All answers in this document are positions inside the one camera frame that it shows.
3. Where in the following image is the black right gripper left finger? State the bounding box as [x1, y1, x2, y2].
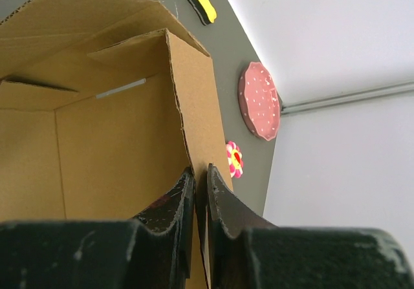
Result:
[1, 168, 195, 288]

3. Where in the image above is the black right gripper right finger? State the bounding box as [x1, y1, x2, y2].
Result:
[206, 166, 413, 288]

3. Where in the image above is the brown cardboard box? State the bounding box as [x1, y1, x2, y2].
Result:
[1, 0, 228, 288]

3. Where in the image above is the pink flower charm right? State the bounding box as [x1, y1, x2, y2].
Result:
[226, 141, 244, 178]

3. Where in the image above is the pink dotted plate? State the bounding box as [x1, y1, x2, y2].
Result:
[237, 61, 280, 142]

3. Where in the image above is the yellow bone sponge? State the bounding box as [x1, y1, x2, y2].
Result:
[188, 0, 217, 26]

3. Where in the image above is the aluminium frame profile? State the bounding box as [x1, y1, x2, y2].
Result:
[281, 81, 413, 116]

